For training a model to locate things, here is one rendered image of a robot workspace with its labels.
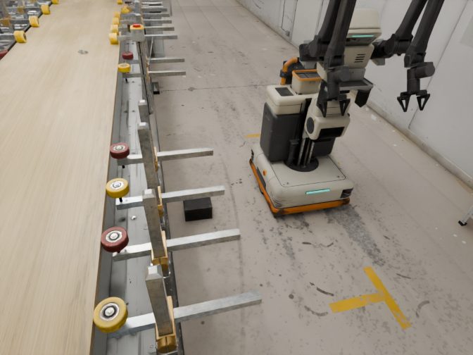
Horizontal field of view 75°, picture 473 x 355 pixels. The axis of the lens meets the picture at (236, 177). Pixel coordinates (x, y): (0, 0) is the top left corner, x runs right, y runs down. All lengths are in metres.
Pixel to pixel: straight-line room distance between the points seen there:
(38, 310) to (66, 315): 0.08
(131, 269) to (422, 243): 1.99
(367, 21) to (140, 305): 1.62
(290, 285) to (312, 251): 0.32
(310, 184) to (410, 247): 0.82
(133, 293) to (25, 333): 0.41
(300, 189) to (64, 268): 1.59
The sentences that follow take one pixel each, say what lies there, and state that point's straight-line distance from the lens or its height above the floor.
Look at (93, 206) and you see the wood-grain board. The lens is 1.18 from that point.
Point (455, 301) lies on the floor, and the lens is 2.38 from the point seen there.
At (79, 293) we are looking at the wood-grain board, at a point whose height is 0.90.
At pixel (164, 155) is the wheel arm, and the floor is 0.85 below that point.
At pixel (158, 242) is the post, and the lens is 1.00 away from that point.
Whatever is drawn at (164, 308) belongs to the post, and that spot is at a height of 0.97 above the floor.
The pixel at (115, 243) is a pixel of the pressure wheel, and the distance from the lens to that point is 1.03.
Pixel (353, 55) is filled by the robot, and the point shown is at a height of 1.17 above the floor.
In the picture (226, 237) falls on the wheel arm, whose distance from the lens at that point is 1.11.
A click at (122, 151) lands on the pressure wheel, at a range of 1.40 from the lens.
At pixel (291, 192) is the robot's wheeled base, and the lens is 2.16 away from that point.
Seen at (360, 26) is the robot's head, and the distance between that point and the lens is 1.77.
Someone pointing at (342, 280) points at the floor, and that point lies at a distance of 2.13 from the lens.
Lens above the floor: 1.68
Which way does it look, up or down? 40 degrees down
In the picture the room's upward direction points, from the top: 4 degrees clockwise
